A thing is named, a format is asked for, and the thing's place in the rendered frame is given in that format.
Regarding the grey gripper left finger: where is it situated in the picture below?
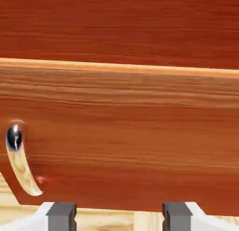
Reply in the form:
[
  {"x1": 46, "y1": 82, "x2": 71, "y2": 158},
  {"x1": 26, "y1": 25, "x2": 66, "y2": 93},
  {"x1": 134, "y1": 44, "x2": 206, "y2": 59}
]
[{"x1": 0, "y1": 202, "x2": 77, "y2": 231}]

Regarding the red-brown door with handle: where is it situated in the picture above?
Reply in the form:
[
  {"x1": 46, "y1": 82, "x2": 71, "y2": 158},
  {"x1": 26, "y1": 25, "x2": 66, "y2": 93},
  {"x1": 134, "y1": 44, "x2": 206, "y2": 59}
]
[{"x1": 0, "y1": 65, "x2": 239, "y2": 217}]

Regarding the curved shiny metal handle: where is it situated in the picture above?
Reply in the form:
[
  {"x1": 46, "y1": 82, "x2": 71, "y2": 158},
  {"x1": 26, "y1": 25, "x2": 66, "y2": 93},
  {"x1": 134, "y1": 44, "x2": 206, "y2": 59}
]
[{"x1": 5, "y1": 119, "x2": 44, "y2": 197}]

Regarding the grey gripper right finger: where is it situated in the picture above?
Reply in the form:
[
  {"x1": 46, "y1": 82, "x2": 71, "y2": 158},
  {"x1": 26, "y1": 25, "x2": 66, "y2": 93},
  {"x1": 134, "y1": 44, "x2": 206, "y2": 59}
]
[{"x1": 162, "y1": 202, "x2": 239, "y2": 231}]

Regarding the red-brown wooden cabinet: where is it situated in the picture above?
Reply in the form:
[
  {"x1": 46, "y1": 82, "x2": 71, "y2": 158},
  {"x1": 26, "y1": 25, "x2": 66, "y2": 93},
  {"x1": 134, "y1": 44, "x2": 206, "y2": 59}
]
[{"x1": 0, "y1": 0, "x2": 239, "y2": 217}]

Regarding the plain red-brown door front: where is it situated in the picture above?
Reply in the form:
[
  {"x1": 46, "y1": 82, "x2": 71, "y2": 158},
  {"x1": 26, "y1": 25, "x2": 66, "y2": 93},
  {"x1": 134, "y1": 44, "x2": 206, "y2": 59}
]
[{"x1": 0, "y1": 0, "x2": 239, "y2": 70}]

